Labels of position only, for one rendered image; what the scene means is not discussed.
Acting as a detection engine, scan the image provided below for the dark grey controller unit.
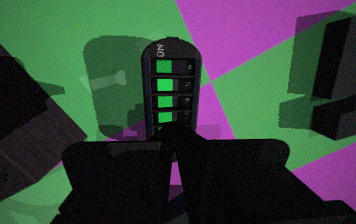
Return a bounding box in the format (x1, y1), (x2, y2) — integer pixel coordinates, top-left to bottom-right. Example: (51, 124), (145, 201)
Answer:
(141, 36), (202, 140)

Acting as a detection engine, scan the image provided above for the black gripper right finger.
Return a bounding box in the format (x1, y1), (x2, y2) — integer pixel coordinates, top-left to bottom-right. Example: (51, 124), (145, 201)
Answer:
(174, 121), (290, 224)

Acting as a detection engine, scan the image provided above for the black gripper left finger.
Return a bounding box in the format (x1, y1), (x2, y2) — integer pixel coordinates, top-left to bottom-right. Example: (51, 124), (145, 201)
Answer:
(61, 121), (174, 224)

